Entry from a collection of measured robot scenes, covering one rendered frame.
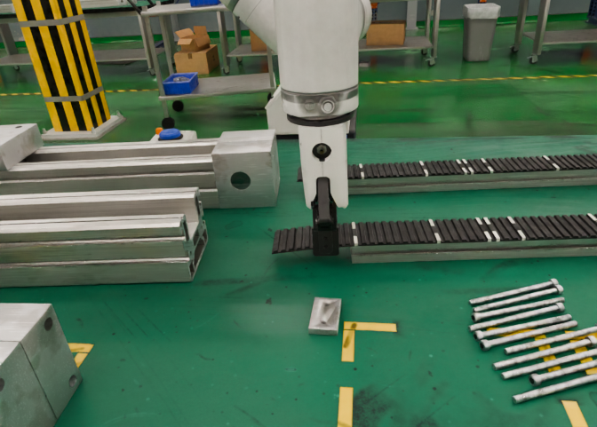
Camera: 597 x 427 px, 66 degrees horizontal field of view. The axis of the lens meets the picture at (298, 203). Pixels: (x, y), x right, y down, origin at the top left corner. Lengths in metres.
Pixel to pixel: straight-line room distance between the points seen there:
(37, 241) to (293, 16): 0.40
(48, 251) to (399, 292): 0.42
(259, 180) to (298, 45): 0.30
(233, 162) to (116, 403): 0.38
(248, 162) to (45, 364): 0.39
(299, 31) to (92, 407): 0.40
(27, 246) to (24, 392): 0.24
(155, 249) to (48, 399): 0.20
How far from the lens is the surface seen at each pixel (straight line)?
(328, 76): 0.47
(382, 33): 5.42
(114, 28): 9.28
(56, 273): 0.65
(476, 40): 5.56
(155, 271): 0.59
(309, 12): 0.46
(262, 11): 1.05
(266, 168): 0.70
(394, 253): 0.60
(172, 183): 0.74
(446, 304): 0.54
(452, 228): 0.61
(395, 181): 0.75
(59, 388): 0.49
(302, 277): 0.57
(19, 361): 0.44
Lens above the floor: 1.13
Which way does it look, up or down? 28 degrees down
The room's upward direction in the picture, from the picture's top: 4 degrees counter-clockwise
